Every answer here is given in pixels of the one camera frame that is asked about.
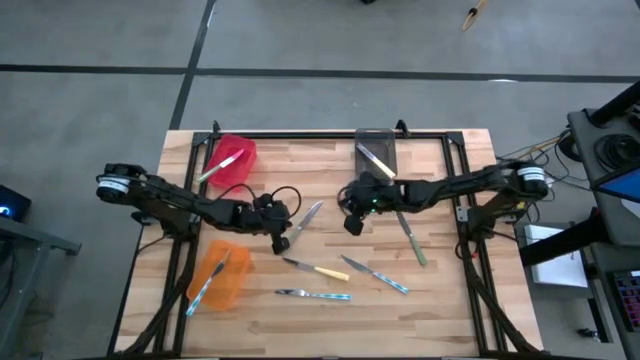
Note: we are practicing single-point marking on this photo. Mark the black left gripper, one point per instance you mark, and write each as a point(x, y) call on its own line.
point(262, 217)

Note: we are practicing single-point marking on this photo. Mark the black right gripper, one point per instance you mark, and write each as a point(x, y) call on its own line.
point(372, 195)

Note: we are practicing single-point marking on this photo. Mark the orange translucent plastic bin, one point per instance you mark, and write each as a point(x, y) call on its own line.
point(235, 270)

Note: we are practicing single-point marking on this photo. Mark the blue-patterned fork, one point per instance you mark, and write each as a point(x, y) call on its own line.
point(200, 295)
point(325, 296)

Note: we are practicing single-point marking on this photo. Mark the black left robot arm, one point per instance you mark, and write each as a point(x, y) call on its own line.
point(170, 197)

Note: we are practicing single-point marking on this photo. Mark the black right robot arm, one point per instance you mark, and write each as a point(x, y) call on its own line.
point(450, 187)

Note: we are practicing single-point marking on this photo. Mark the grey translucent plastic bin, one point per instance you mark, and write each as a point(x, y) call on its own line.
point(367, 150)

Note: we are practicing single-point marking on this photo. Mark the reddish pink plastic bin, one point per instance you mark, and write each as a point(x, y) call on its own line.
point(240, 170)

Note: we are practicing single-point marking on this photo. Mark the blue-patterned knife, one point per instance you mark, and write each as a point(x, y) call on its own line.
point(390, 285)

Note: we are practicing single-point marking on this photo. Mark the black support bar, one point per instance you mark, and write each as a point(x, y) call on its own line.
point(560, 243)

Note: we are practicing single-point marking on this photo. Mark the white box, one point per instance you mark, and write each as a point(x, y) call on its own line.
point(555, 270)

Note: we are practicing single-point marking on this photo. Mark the grey equipment cart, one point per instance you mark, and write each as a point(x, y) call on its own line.
point(582, 150)

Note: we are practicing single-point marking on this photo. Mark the grey side desk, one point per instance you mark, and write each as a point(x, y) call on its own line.
point(45, 240)

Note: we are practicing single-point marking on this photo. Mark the black device with blue light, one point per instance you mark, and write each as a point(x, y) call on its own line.
point(17, 202)

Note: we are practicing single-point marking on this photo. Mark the blue flat panel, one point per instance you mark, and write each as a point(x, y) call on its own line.
point(625, 187)

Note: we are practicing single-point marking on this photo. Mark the small black floor object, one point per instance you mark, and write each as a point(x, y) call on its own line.
point(587, 335)

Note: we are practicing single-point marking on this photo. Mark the black keyboard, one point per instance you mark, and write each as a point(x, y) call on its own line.
point(629, 300)

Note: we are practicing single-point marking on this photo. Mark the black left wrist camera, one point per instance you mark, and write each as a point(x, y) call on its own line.
point(281, 245)

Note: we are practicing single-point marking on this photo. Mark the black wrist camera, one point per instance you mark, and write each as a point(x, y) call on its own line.
point(281, 245)
point(353, 226)

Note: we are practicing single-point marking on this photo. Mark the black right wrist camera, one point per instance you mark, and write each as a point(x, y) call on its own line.
point(353, 226)

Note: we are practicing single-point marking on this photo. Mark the black aluminium table frame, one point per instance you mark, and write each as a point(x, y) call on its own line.
point(310, 135)

